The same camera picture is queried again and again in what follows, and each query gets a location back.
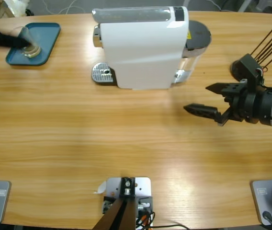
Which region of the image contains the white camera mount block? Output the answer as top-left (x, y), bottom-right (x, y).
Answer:
top-left (102, 176), bottom-right (154, 230)

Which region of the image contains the teal plastic tray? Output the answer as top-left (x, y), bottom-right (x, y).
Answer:
top-left (5, 22), bottom-right (62, 67)

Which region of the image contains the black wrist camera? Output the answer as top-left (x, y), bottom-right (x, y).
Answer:
top-left (236, 53), bottom-right (266, 91)

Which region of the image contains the white plastic bag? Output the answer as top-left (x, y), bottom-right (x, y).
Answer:
top-left (3, 0), bottom-right (31, 17)

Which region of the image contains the clear drinking glass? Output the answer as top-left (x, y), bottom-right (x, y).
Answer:
top-left (11, 25), bottom-right (42, 59)

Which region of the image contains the metal slotted drip tray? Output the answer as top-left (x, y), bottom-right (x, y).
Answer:
top-left (91, 61), bottom-right (117, 86)

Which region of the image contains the dark camera post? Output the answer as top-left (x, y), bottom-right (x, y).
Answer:
top-left (95, 177), bottom-right (136, 230)

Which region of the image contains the white tape scrap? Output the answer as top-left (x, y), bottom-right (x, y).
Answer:
top-left (92, 181), bottom-right (107, 195)

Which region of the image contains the black wire capsule holder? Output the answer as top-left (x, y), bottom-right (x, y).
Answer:
top-left (230, 15), bottom-right (272, 81)

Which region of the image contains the black cable at mount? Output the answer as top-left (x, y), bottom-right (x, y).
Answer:
top-left (136, 210), bottom-right (189, 230)

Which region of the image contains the white floor cable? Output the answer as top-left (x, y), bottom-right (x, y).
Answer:
top-left (41, 0), bottom-right (95, 15)

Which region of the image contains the chrome coffee machine lever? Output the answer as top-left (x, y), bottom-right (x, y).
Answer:
top-left (91, 6), bottom-right (172, 23)

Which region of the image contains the white capsule coffee machine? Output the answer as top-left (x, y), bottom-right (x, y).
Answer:
top-left (91, 6), bottom-right (212, 91)

